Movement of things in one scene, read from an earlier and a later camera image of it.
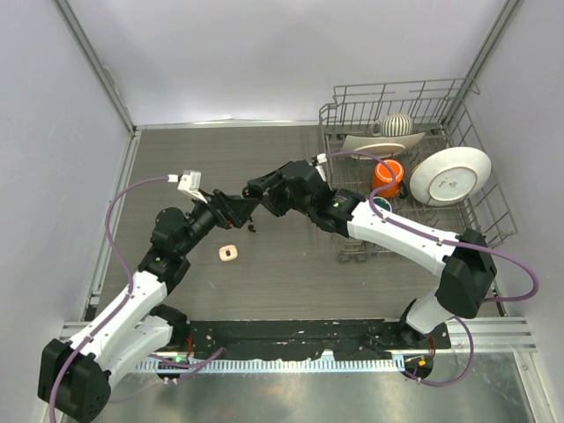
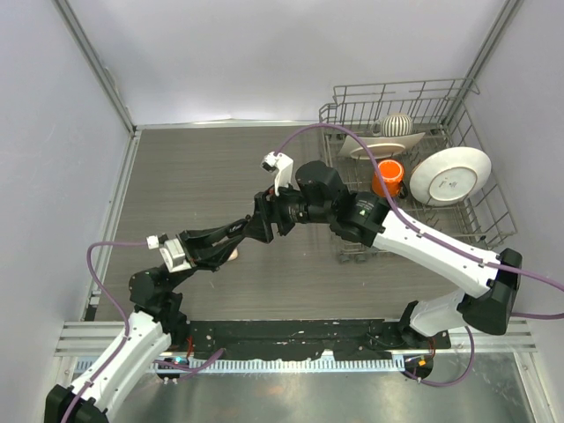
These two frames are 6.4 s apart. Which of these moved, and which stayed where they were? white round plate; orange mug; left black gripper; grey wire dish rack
Moved: left black gripper
Stayed: grey wire dish rack; white round plate; orange mug
